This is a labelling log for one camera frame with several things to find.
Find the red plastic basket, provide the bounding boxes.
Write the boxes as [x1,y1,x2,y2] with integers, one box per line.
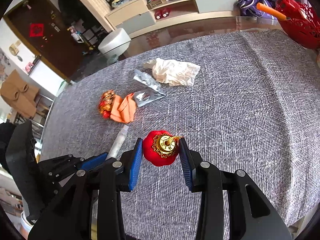
[275,0,319,49]

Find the tan coat on chair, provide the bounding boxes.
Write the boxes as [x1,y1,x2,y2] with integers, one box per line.
[1,70,40,118]

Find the dark brown door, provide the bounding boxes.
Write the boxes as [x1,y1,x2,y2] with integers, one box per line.
[3,0,89,81]

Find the silver blister pack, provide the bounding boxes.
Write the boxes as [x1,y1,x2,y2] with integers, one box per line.
[133,69,166,107]

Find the red gold foil wrapper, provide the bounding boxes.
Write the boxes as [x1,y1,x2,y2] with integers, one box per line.
[98,89,116,119]

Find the purple bag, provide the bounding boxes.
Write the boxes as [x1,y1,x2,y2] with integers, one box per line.
[236,0,279,21]

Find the white round stool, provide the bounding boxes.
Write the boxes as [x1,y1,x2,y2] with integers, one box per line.
[98,28,131,61]

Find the white tube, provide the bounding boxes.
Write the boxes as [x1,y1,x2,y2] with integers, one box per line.
[106,125,129,159]

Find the red lantern ornament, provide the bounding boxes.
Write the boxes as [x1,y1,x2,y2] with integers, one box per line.
[142,130,181,167]

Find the cream tv cabinet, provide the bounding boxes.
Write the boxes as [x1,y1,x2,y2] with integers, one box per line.
[105,0,240,38]

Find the orange handled tool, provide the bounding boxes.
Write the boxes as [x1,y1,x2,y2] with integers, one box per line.
[256,3,287,21]

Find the crumpled white tissue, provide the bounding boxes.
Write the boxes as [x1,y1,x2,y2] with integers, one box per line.
[143,58,201,86]

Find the grey woven table mat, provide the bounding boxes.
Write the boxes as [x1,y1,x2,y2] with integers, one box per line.
[41,30,319,225]

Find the orange folded paper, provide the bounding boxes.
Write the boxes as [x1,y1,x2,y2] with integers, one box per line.
[110,93,137,124]

